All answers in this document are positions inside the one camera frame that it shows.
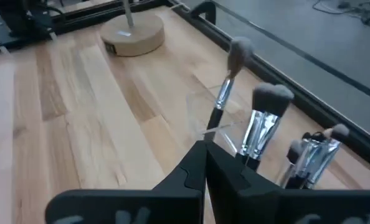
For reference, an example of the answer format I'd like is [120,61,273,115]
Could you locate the white shade wooden base lamp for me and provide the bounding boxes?
[100,0,166,57]

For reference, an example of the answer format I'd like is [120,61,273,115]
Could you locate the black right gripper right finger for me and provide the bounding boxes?
[206,141,370,224]

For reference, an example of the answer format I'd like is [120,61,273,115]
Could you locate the black floor cables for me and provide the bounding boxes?
[311,0,370,29]

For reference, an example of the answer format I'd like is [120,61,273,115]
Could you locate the flat-top silver ferrule makeup brush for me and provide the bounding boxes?
[234,82,295,172]

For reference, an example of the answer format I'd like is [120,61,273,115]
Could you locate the large fluffy brown makeup brush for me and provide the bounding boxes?
[203,36,256,142]

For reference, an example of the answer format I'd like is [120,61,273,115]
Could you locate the clear acrylic brush organizer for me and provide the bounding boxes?
[184,83,360,190]

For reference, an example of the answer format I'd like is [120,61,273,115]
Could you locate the black cable loop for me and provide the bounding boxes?
[189,0,217,26]

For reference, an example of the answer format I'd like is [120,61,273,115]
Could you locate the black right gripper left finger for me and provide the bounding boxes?
[44,139,208,224]

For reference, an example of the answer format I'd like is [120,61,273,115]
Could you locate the thin black makeup brush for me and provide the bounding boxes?
[293,131,326,187]
[275,139,305,189]
[303,123,351,190]

